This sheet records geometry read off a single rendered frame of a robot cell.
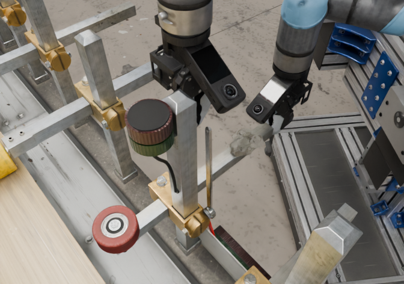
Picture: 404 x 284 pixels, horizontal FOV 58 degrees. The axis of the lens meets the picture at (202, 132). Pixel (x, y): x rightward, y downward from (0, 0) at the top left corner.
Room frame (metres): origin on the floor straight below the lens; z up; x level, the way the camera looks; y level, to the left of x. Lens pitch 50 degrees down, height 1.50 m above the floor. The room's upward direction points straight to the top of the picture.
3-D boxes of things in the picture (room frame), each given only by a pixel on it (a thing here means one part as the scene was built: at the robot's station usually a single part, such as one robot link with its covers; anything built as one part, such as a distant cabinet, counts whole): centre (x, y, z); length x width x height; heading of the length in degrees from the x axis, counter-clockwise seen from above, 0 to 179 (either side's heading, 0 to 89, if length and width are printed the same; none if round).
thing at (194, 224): (0.36, 0.05, 0.85); 0.13 x 0.06 x 0.05; 42
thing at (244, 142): (0.51, -0.09, 0.87); 0.09 x 0.07 x 0.02; 132
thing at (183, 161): (0.34, 0.03, 0.93); 0.03 x 0.03 x 0.48; 42
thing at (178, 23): (0.45, 0.03, 1.23); 0.08 x 0.08 x 0.05
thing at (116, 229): (0.29, 0.15, 0.85); 0.08 x 0.08 x 0.11
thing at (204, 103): (0.46, 0.01, 1.04); 0.06 x 0.03 x 0.09; 42
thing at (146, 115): (0.31, 0.07, 1.06); 0.06 x 0.06 x 0.22; 42
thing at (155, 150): (0.31, 0.07, 1.13); 0.06 x 0.06 x 0.02
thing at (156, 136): (0.31, 0.07, 1.16); 0.06 x 0.06 x 0.02
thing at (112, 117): (0.55, 0.21, 0.95); 0.13 x 0.06 x 0.05; 42
